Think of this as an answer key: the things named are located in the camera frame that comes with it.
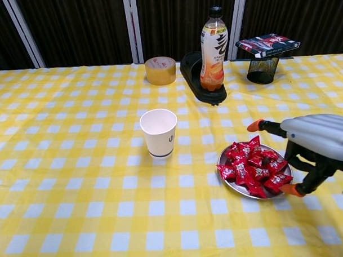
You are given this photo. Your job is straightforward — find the black oval plastic tray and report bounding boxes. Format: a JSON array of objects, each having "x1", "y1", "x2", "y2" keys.
[{"x1": 179, "y1": 50, "x2": 228, "y2": 108}]

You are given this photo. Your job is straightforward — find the brown packing tape roll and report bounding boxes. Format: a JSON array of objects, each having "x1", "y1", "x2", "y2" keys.
[{"x1": 144, "y1": 56, "x2": 177, "y2": 87}]

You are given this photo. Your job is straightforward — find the metal bowl of red candies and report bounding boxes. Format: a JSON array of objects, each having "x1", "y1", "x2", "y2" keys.
[{"x1": 216, "y1": 140, "x2": 295, "y2": 201}]

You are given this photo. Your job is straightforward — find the orange drink plastic bottle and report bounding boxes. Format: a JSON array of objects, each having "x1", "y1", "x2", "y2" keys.
[{"x1": 197, "y1": 6, "x2": 231, "y2": 92}]

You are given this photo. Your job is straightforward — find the yellow white checked tablecloth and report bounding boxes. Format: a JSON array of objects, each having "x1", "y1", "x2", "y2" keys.
[{"x1": 0, "y1": 54, "x2": 343, "y2": 257}]

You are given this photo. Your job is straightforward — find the white paper cup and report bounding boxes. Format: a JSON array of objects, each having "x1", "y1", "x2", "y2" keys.
[{"x1": 139, "y1": 108, "x2": 179, "y2": 161}]

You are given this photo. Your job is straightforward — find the black small bowl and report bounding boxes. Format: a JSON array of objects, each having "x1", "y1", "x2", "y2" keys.
[{"x1": 246, "y1": 53, "x2": 285, "y2": 85}]

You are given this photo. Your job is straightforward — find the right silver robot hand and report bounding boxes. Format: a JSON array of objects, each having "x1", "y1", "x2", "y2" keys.
[{"x1": 246, "y1": 113, "x2": 343, "y2": 200}]

